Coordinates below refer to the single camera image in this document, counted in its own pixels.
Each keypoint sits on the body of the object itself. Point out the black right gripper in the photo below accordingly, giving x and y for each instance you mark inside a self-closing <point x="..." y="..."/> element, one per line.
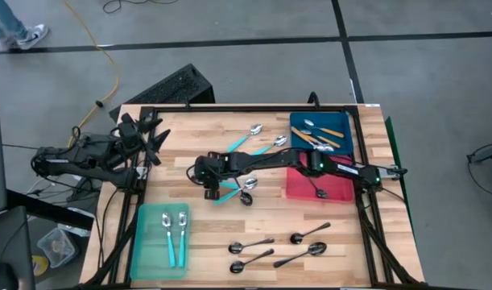
<point x="207" y="171"/>

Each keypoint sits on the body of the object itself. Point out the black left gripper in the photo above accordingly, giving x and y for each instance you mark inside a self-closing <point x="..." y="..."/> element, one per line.
<point x="129" y="135"/>

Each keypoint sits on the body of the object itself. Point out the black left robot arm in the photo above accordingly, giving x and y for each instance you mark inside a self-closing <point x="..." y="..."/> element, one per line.
<point x="68" y="165"/>

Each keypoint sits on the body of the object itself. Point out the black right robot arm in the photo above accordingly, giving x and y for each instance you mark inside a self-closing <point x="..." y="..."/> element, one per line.
<point x="269" y="159"/>

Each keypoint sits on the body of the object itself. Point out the black perforated metal box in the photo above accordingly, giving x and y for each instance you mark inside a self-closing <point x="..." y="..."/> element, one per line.
<point x="169" y="88"/>

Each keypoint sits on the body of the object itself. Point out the red plastic tray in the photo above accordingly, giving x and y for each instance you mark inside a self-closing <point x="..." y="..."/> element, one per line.
<point x="298" y="189"/>

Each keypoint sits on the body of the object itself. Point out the teal plastic tray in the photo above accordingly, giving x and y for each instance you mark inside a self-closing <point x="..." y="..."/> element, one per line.
<point x="149" y="249"/>

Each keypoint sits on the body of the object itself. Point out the black desk bar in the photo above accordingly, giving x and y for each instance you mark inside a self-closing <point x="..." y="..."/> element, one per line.
<point x="48" y="209"/>

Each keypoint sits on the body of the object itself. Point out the blue plastic tray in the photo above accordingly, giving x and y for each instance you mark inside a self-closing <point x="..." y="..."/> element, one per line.
<point x="342" y="121"/>

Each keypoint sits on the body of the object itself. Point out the clear plastic container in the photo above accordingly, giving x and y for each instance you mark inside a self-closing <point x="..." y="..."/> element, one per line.
<point x="56" y="247"/>

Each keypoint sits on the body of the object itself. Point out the person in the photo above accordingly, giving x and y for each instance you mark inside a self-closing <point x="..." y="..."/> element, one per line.
<point x="32" y="36"/>

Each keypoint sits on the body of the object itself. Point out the yellow tape roll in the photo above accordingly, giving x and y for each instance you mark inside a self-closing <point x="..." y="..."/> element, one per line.
<point x="40" y="266"/>

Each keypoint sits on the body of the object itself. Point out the black computer mouse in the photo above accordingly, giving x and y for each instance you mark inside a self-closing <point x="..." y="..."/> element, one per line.
<point x="2" y="278"/>

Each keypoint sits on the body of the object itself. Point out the grey stand foot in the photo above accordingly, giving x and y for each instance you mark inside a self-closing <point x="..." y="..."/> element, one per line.
<point x="487" y="155"/>

